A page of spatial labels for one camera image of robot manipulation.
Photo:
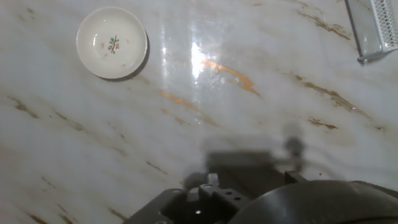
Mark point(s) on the clear plastic box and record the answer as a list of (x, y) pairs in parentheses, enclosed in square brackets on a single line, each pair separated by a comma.
[(370, 34)]

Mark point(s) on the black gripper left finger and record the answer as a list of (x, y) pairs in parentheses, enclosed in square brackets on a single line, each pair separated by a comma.
[(214, 199)]

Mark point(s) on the marble pattern table sheet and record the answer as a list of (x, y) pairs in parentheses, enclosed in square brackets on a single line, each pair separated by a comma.
[(124, 130)]

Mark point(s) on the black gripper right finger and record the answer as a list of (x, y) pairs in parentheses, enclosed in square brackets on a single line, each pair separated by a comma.
[(293, 177)]

